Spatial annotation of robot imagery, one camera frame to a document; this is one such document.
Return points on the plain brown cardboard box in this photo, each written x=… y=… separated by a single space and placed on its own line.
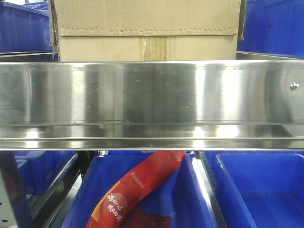
x=146 y=30

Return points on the blue bin lower centre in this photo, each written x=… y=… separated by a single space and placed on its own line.
x=180 y=197

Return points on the blue bin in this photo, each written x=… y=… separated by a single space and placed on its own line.
x=258 y=189
x=180 y=197
x=274 y=27
x=39 y=168
x=24 y=28

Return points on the red snack bag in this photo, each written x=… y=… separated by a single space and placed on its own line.
x=135 y=185

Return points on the blue bin lower left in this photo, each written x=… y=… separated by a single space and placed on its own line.
x=39 y=168

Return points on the blue bin lower right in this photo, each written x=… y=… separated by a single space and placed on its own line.
x=258 y=189

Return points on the blue bin upper right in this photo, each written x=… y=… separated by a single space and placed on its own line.
x=274 y=27

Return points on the blue bin upper left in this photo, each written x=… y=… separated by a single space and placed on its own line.
x=24 y=28

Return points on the stainless steel shelf rail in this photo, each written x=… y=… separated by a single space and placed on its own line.
x=191 y=105

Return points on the steel shelf upright post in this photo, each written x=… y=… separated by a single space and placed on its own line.
x=14 y=208

